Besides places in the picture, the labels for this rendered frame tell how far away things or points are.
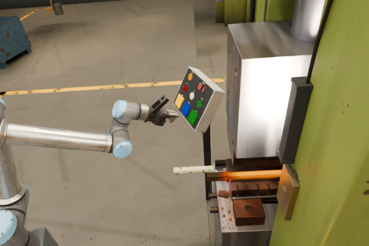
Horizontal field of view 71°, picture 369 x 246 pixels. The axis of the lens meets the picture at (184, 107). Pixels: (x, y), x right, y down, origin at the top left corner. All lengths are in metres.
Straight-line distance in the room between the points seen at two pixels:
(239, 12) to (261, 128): 5.12
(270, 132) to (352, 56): 0.46
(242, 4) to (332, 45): 5.33
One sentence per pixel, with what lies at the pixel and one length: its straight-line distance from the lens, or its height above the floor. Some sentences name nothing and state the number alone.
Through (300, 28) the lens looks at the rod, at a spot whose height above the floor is 1.68.
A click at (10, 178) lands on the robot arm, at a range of 1.59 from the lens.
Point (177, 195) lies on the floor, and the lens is 2.44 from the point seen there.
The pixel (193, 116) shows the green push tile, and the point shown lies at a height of 1.02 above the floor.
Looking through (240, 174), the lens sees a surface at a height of 1.01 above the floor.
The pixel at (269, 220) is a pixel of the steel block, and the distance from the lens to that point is 1.26.
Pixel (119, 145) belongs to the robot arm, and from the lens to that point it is 1.26.
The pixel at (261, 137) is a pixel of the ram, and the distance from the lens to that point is 0.94.
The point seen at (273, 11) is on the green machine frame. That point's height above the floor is 1.68.
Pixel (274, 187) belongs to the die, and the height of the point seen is 0.99.
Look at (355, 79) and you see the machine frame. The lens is 0.53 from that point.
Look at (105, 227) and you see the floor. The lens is 2.42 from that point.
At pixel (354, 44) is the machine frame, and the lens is 0.54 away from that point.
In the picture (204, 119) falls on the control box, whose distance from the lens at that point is 1.52.
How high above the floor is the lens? 1.97
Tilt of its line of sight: 36 degrees down
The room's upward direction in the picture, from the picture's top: 5 degrees counter-clockwise
